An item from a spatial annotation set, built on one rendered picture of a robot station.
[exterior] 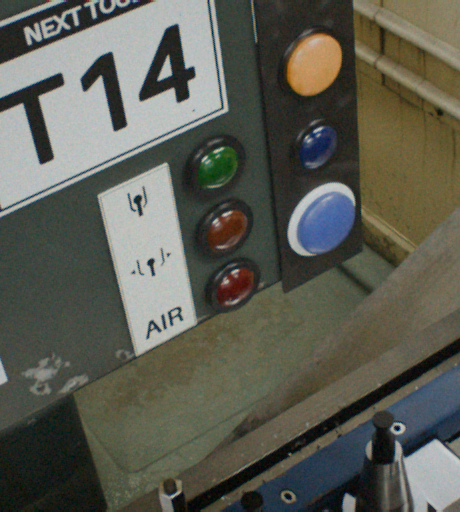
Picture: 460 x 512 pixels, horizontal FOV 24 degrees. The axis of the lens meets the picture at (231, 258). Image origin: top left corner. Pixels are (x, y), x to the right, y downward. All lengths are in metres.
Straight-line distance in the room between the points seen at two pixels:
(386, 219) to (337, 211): 1.44
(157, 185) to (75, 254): 0.04
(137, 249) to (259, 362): 1.41
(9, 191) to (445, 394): 0.59
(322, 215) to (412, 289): 1.18
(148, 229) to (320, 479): 0.47
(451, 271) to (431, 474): 0.79
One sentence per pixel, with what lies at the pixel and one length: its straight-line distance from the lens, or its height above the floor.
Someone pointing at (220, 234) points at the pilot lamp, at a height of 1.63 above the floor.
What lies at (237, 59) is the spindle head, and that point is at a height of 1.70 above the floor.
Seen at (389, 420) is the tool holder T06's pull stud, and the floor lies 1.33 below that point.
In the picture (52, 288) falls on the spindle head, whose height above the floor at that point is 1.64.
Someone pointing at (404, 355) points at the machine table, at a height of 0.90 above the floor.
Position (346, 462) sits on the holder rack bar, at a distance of 0.88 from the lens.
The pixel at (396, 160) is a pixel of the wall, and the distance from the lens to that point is 1.82.
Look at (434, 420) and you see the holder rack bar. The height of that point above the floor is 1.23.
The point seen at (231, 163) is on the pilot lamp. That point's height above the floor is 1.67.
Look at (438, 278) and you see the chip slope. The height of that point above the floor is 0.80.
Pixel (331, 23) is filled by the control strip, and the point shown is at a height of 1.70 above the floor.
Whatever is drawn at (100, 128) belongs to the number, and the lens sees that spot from 0.40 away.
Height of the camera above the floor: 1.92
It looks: 41 degrees down
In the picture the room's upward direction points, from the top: 8 degrees counter-clockwise
